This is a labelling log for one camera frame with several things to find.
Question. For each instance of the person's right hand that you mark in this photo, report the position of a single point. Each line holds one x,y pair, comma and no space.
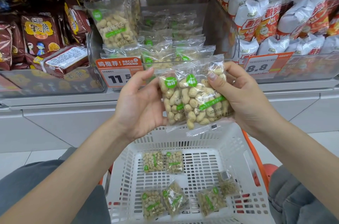
246,104

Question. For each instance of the person's left hand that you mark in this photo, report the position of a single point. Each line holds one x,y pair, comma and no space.
135,110

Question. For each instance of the person's left thumb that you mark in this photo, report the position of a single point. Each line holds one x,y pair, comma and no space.
141,78

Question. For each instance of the person's right thumb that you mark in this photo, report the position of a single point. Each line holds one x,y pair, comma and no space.
217,83

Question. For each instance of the clear peanut snack packet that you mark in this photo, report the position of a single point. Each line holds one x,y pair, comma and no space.
172,99
204,104

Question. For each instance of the person's right forearm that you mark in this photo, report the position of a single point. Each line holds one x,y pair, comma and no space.
299,157

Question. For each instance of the person's left forearm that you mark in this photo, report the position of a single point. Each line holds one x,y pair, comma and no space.
71,173

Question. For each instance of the orange white price tag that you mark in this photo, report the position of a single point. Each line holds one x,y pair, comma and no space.
116,73
264,65

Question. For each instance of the clear plastic shelf bin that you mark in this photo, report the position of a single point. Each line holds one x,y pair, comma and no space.
312,67
217,25
53,83

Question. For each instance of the pile of shelved peanut bags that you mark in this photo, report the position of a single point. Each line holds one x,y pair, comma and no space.
114,22

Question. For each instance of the white shelf ledge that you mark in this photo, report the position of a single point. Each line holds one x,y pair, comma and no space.
66,99

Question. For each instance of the white plastic shopping basket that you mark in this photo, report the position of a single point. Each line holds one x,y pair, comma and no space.
196,163

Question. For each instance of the pile of white orange bags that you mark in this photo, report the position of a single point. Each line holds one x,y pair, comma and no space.
286,14

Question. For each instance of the pile of brown snack packs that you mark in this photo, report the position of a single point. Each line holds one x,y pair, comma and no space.
39,33

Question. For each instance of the loose group of peanut bags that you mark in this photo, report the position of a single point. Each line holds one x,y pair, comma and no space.
153,204

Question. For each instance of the grey trousers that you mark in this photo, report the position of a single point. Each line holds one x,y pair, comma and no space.
26,178

